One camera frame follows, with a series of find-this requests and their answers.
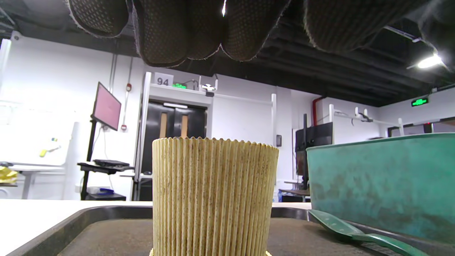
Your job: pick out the person's left hand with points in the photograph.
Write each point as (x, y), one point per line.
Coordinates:
(177, 32)

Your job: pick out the green plastic trowel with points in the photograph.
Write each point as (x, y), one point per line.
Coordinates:
(337, 225)

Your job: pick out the white number sign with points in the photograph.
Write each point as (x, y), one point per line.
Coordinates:
(163, 79)

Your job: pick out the green exit sign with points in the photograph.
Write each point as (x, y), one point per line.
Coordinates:
(419, 102)
(178, 85)

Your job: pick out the pink screen monitor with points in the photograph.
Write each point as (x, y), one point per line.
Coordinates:
(106, 106)

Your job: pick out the black double door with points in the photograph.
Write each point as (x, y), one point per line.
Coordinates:
(153, 142)

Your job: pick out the yellow ribbed flower pot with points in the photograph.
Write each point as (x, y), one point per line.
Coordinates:
(213, 199)

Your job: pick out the black flat screen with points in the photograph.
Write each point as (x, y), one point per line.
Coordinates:
(314, 137)

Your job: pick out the dark brown plastic tray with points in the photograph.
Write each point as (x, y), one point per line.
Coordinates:
(117, 238)

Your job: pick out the round ceiling spotlight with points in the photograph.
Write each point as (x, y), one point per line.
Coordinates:
(429, 61)

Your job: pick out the green plastic storage bin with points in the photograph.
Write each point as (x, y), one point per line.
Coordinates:
(384, 185)

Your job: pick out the red wall pipe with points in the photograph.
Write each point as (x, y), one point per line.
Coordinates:
(315, 110)

